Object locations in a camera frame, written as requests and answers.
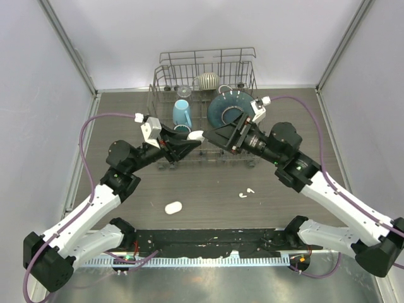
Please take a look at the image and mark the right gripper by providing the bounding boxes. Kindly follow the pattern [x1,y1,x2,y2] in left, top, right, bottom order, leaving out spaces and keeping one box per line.
[203,111,283,166]

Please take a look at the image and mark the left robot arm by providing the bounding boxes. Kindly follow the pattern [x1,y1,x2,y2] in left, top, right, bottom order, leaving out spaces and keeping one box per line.
[23,121,204,293]

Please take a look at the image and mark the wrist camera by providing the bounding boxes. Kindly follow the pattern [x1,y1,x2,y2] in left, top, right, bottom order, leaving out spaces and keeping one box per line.
[134,113,162,149]
[250,96,271,124]

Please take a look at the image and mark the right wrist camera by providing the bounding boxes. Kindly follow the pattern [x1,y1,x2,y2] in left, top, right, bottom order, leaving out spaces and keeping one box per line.
[250,96,271,124]

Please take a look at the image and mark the striped ceramic mug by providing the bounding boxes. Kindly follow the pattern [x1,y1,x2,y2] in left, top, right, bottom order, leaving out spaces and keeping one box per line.
[192,72,220,91]

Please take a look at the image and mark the small white-rimmed bowl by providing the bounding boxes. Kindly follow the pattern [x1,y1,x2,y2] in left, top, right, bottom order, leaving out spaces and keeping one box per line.
[218,85,232,94]

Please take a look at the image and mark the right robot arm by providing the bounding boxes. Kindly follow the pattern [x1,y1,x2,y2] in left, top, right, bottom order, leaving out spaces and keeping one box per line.
[203,114,403,278]

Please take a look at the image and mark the light blue mug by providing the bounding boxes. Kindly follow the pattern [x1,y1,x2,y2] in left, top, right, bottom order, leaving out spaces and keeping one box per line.
[172,99,192,128]

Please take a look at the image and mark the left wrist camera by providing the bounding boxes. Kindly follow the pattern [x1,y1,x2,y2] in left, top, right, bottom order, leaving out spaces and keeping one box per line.
[134,113,162,149]

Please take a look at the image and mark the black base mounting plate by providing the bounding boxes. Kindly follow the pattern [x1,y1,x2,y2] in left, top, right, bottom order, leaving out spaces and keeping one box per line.
[124,229,307,259]

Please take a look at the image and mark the dark teal mug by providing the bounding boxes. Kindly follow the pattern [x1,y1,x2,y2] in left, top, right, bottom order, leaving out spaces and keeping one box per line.
[174,124,191,133]

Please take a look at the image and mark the small white charging case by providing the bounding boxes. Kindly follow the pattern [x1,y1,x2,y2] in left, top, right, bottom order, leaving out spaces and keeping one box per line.
[187,131,205,142]

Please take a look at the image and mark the clear glass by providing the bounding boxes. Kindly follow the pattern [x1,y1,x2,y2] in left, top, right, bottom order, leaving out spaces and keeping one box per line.
[177,85,192,99]

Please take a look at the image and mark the white slotted cable duct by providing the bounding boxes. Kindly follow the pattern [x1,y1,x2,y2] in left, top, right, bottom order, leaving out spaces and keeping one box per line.
[82,252,290,268]

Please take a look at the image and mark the oval white charging case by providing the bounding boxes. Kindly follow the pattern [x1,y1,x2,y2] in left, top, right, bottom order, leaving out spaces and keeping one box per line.
[164,201,182,215]

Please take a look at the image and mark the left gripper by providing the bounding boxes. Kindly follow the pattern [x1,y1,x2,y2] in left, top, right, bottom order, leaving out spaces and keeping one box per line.
[128,123,201,174]

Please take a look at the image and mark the large teal plate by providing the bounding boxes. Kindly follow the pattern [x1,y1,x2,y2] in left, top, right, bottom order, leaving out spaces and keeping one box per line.
[207,90,255,128]

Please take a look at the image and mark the wire dish rack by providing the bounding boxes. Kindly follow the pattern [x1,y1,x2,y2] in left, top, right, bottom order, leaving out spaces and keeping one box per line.
[144,47,267,171]

